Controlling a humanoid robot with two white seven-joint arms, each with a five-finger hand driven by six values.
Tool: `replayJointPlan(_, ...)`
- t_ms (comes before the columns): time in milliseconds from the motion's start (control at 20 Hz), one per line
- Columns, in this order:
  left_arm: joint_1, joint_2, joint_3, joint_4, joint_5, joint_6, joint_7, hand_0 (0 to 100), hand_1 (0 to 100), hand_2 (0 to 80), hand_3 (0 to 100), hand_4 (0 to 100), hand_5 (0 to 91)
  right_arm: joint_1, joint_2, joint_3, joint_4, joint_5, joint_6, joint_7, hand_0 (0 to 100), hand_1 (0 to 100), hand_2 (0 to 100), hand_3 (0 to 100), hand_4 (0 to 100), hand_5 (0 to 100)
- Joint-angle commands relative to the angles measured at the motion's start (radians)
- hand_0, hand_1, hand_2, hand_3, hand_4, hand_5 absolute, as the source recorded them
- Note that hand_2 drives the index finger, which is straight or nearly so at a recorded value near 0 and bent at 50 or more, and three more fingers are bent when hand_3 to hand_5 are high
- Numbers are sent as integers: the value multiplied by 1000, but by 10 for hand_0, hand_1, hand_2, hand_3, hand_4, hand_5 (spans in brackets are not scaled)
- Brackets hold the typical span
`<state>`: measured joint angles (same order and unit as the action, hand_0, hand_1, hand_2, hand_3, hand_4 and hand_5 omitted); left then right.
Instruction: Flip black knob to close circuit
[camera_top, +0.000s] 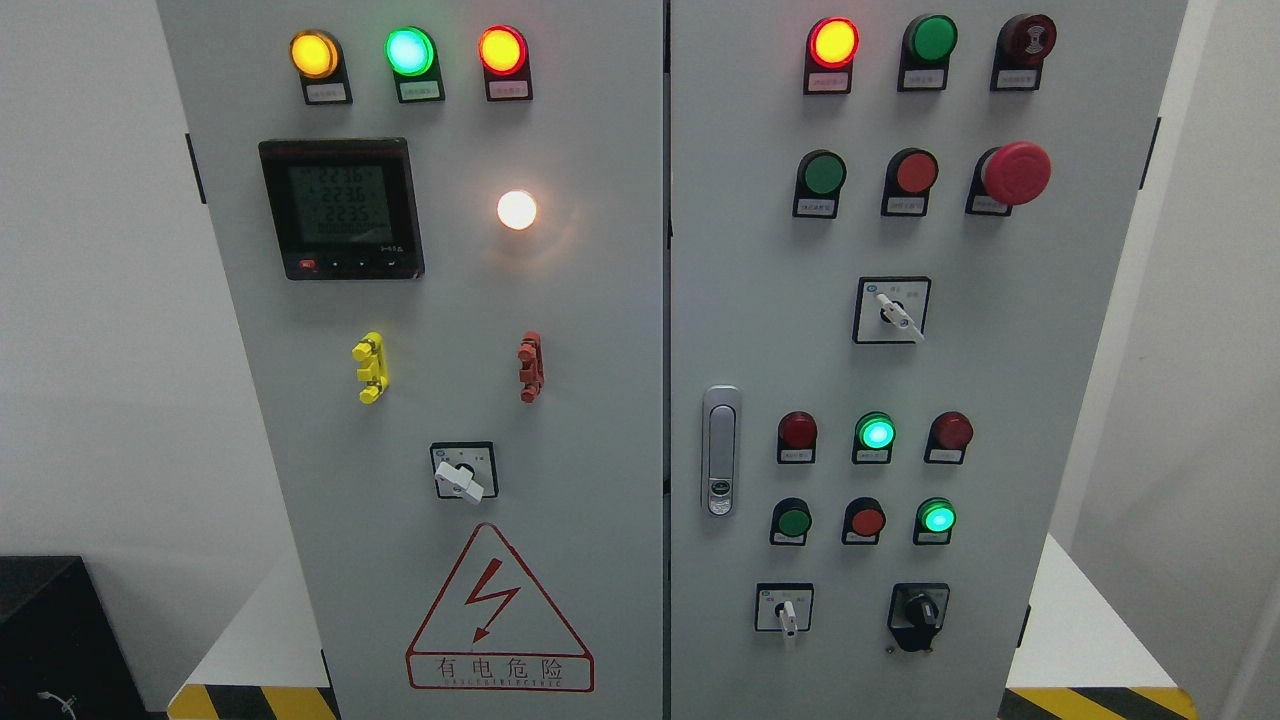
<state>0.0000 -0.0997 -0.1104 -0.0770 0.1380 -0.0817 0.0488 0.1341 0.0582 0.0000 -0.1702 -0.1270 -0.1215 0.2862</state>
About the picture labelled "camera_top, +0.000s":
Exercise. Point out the black box lower left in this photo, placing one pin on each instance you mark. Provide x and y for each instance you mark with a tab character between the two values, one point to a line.
59	655

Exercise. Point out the silver door handle lock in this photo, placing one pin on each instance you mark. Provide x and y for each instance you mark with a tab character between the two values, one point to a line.
720	410

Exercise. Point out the green push button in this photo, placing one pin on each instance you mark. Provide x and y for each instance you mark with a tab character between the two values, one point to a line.
791	522
819	178

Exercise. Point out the black rotary knob switch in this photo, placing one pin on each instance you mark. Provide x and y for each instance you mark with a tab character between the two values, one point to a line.
917	614

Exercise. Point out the white lit indicator lamp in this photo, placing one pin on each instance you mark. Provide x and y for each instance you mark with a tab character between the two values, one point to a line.
516	210

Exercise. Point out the red emergency stop mushroom button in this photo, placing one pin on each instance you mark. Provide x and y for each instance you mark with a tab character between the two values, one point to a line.
1008	176

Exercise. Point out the white platform with hazard stripes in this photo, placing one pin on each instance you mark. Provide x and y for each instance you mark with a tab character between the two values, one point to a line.
1077	659

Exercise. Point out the black digital power meter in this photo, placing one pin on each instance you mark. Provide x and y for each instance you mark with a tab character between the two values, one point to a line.
343	208

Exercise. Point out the lit green indicator lamp middle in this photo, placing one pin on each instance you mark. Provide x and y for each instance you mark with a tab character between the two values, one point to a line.
874	434

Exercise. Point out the grey electrical cabinet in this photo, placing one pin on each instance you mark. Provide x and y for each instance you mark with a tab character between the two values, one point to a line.
661	143

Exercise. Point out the white selector switch upper right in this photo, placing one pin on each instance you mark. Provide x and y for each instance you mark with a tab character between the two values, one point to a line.
890	310

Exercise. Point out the green push button upper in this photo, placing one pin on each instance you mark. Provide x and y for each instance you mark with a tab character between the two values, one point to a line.
819	178

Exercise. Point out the dark red buzzer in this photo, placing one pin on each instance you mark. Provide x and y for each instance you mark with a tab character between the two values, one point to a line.
1021	47

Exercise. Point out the white selector switch lower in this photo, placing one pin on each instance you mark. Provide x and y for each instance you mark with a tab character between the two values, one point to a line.
784	607

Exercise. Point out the red push button lower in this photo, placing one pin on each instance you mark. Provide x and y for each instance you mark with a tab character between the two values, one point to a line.
864	521

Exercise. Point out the yellow indicator light top left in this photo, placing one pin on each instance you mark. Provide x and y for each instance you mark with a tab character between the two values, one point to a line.
320	64

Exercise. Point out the dark red indicator lamp left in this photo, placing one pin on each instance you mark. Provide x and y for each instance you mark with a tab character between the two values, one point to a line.
797	439

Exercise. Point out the yellow terminal connector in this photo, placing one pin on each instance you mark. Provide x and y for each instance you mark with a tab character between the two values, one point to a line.
371	367

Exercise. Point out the red push button upper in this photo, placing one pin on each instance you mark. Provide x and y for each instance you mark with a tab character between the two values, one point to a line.
910	175

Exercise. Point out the red push button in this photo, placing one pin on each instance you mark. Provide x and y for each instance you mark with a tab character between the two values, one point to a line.
910	175
864	521

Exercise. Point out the white selector switch left door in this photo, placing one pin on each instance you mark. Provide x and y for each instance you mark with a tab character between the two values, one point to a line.
465	471

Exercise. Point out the red indicator lamp right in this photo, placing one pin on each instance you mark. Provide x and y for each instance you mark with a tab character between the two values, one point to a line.
948	439

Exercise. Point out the green indicator light top left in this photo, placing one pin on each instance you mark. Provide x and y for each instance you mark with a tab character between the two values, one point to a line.
412	57

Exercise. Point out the lit red indicator right door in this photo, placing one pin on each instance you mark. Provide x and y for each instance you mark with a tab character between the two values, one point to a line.
831	47

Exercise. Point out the red indicator light top left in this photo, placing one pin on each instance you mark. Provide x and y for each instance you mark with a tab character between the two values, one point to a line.
504	55

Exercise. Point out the white selector switch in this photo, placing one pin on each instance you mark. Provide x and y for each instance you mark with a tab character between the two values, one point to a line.
784	607
890	310

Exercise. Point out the red high voltage warning sticker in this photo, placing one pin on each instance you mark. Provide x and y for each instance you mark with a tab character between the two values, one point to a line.
493	627

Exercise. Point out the green illuminated button lower right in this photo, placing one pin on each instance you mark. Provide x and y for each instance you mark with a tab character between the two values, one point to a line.
934	523

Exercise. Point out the green indicator top right door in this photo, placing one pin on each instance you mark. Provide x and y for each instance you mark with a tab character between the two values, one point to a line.
927	46

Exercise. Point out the green push button lower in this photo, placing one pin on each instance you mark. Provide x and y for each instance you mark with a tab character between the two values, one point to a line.
791	522

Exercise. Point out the red terminal connector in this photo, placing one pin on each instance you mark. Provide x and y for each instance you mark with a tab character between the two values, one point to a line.
532	372

